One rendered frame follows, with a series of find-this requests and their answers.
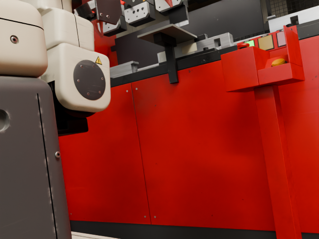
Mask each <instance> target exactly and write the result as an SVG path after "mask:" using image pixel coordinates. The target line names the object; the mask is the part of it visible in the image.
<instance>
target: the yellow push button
mask: <svg viewBox="0 0 319 239"><path fill-rule="evenodd" d="M282 64H285V60H284V59H282V58H281V59H277V60H275V61H273V63H272V66H277V65H282Z"/></svg>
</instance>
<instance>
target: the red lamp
mask: <svg viewBox="0 0 319 239"><path fill-rule="evenodd" d="M277 38H278V45H279V46H282V45H286V41H285V35H284V31H282V32H279V33H277Z"/></svg>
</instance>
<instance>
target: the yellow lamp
mask: <svg viewBox="0 0 319 239"><path fill-rule="evenodd" d="M258 41H259V48H260V49H263V50H268V49H271V48H273V43H272V35H269V36H266V37H262V38H259V39H258Z"/></svg>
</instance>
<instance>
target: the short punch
mask: <svg viewBox="0 0 319 239"><path fill-rule="evenodd" d="M168 14H169V22H170V24H174V25H176V26H178V27H180V26H183V25H186V24H189V22H188V20H189V18H188V9H187V6H186V5H183V6H181V7H178V8H175V9H172V10H170V11H168Z"/></svg>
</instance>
